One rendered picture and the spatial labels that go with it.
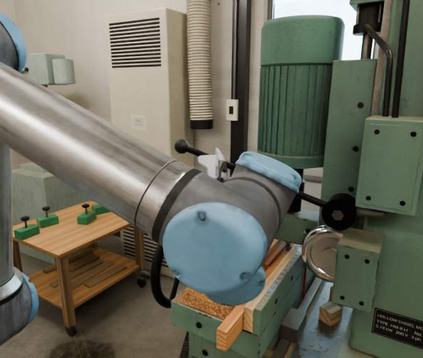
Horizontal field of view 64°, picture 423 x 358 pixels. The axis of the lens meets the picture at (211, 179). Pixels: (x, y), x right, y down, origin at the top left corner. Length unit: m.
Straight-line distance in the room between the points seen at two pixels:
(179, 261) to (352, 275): 0.41
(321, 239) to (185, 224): 0.46
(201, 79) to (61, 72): 1.04
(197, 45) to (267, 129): 1.51
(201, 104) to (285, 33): 1.52
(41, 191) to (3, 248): 1.98
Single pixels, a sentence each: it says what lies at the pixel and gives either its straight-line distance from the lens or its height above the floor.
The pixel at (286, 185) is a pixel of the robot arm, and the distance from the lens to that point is 0.43.
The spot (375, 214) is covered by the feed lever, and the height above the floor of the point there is 1.13.
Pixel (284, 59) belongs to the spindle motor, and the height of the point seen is 1.40.
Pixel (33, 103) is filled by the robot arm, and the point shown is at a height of 1.33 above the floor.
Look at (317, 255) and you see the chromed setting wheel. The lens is 0.75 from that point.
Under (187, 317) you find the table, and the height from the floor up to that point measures 0.88.
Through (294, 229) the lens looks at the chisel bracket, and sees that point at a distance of 0.85.
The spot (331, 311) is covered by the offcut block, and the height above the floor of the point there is 0.83.
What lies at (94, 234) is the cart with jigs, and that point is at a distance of 2.10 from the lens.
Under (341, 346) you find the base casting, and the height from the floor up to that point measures 0.80.
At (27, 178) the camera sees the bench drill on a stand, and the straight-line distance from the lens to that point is 2.92.
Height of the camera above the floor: 1.35
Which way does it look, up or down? 15 degrees down
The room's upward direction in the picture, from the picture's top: straight up
